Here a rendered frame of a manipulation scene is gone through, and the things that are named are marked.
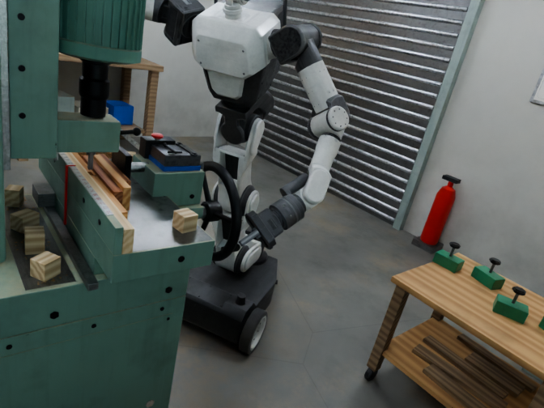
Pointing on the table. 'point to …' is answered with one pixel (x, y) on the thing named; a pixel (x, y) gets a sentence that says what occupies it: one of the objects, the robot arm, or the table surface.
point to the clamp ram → (124, 161)
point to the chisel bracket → (87, 133)
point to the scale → (87, 185)
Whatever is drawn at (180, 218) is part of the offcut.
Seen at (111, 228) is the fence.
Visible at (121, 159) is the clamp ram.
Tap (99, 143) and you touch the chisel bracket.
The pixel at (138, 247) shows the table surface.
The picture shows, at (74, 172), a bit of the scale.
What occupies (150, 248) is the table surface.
